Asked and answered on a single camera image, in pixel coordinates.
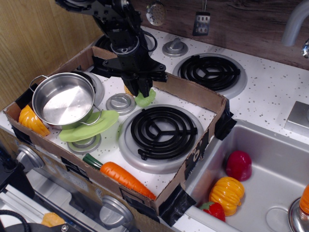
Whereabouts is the yellow toy pumpkin in sink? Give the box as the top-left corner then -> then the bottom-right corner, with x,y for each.
209,177 -> 245,216

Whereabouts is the yellow toy corn cob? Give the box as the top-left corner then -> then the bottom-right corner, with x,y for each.
124,86 -> 132,96

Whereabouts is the light green plastic plate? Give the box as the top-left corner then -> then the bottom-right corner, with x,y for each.
59,110 -> 119,142

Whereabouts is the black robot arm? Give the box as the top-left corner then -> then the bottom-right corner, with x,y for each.
56,0 -> 168,97

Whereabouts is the orange toy carrot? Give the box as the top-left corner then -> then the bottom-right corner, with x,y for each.
83,153 -> 156,200

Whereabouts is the silver front stove knob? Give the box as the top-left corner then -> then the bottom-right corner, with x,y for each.
67,134 -> 101,155

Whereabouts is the silver faucet base plate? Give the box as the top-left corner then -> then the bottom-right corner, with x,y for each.
284,101 -> 309,137

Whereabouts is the silver oven knob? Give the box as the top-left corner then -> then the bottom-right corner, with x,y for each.
99,195 -> 134,230
17,145 -> 45,173

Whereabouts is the silver stove knob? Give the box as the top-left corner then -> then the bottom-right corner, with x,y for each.
67,134 -> 101,155
162,38 -> 188,58
106,93 -> 136,116

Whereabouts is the silver faucet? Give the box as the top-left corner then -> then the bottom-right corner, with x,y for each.
281,0 -> 309,46

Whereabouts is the red toy strawberry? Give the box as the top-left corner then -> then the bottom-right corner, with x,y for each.
199,202 -> 225,222

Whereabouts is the silver faucet handle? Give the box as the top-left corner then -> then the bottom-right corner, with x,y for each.
301,39 -> 309,58

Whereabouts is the orange toy at sink edge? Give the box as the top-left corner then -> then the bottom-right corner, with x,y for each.
299,185 -> 309,214

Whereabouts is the silver centre stove knob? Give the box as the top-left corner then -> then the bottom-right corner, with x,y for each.
106,93 -> 136,116

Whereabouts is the stainless steel pot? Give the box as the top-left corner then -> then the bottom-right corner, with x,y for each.
29,72 -> 102,130

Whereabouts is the front right black burner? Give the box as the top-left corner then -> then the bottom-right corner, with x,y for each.
119,104 -> 204,174

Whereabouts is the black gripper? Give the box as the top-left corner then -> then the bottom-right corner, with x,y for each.
102,42 -> 168,98

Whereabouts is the silver oven knob left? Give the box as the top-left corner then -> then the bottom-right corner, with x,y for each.
17,145 -> 45,173

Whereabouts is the hanging metal strainer spoon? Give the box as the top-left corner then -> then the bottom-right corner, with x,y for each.
146,0 -> 167,26

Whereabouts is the brown cardboard fence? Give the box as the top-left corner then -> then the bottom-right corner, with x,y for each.
3,45 -> 238,227

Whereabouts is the silver oven knob right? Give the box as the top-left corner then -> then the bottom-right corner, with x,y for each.
99,195 -> 134,230

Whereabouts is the stainless steel sink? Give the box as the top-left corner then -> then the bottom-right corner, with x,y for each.
185,120 -> 309,232

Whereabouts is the dark red toy vegetable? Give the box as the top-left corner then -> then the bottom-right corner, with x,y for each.
225,150 -> 252,182

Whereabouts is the silver back stove knob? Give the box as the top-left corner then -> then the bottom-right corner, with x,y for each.
162,38 -> 188,58

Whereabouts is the yellow toy pepper in fence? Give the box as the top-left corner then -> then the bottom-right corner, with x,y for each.
18,105 -> 50,137

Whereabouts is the orange toy bottom left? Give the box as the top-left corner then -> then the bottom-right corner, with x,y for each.
41,212 -> 66,227

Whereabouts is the back right black burner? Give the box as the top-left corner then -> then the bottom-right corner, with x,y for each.
172,53 -> 247,99

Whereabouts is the hanging metal spatula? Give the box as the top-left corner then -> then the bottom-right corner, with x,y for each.
192,0 -> 211,37

